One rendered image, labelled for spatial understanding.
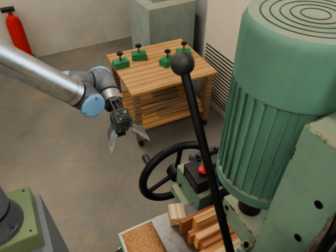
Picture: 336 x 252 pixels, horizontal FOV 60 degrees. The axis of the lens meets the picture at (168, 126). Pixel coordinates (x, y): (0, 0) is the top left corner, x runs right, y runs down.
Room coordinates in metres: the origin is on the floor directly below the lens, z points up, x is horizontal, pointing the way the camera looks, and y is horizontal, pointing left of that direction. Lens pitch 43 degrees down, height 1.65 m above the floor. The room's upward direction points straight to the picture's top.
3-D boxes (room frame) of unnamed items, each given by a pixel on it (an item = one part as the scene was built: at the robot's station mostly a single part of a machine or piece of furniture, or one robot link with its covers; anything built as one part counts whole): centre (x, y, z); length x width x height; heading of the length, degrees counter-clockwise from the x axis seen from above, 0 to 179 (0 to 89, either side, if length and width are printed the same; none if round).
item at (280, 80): (0.36, -0.18, 1.35); 0.18 x 0.18 x 0.31
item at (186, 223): (0.43, -0.13, 0.93); 0.22 x 0.01 x 0.06; 117
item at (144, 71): (1.91, 0.06, 0.32); 0.66 x 0.57 x 0.64; 115
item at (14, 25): (2.80, 1.52, 0.30); 0.19 x 0.18 x 0.60; 27
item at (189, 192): (0.54, -0.12, 0.91); 0.15 x 0.14 x 0.09; 117
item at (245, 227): (0.34, -0.19, 1.03); 0.14 x 0.07 x 0.09; 27
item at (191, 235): (0.40, -0.15, 0.93); 0.21 x 0.02 x 0.05; 117
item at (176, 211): (0.43, -0.02, 0.92); 0.05 x 0.04 x 0.04; 8
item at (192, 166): (0.54, -0.11, 0.99); 0.13 x 0.11 x 0.06; 117
